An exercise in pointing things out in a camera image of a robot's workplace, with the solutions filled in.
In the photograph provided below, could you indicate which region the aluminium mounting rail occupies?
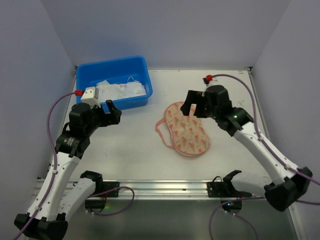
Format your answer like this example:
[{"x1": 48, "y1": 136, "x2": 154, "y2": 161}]
[{"x1": 32, "y1": 178, "x2": 266, "y2": 201}]

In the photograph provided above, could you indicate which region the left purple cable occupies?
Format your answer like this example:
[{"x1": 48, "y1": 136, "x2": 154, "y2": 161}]
[{"x1": 9, "y1": 89, "x2": 136, "y2": 240}]

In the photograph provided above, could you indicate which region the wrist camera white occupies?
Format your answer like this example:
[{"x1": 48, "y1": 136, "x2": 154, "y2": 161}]
[
  {"x1": 80, "y1": 86, "x2": 101, "y2": 109},
  {"x1": 202, "y1": 74, "x2": 220, "y2": 91}
]

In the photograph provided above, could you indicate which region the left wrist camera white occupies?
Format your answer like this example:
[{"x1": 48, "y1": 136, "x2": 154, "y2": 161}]
[{"x1": 80, "y1": 86, "x2": 101, "y2": 109}]

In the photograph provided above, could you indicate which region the purple cable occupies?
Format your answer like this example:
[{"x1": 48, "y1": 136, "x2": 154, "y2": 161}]
[
  {"x1": 208, "y1": 73, "x2": 320, "y2": 240},
  {"x1": 9, "y1": 89, "x2": 136, "y2": 240}
]

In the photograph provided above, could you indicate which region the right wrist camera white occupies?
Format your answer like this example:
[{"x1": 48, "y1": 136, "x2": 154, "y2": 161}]
[{"x1": 202, "y1": 74, "x2": 220, "y2": 91}]

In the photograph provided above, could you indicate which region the floral mesh laundry bag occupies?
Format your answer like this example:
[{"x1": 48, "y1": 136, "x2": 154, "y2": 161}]
[{"x1": 155, "y1": 101, "x2": 210, "y2": 158}]

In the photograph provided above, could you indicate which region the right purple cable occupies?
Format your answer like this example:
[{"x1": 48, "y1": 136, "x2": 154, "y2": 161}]
[{"x1": 208, "y1": 73, "x2": 320, "y2": 240}]

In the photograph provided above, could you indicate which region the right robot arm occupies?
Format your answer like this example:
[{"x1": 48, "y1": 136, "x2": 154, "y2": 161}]
[{"x1": 180, "y1": 85, "x2": 313, "y2": 212}]

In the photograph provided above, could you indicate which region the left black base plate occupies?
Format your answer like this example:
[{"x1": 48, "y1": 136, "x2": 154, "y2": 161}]
[{"x1": 89, "y1": 181, "x2": 120, "y2": 198}]

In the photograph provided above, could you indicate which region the white bra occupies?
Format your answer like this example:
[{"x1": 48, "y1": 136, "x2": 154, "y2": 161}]
[{"x1": 96, "y1": 76, "x2": 147, "y2": 103}]

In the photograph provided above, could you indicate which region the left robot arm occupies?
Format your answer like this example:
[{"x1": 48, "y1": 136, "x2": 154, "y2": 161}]
[{"x1": 14, "y1": 100, "x2": 122, "y2": 240}]

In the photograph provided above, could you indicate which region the blue plastic bin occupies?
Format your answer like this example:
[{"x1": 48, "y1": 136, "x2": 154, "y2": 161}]
[{"x1": 75, "y1": 55, "x2": 153, "y2": 110}]

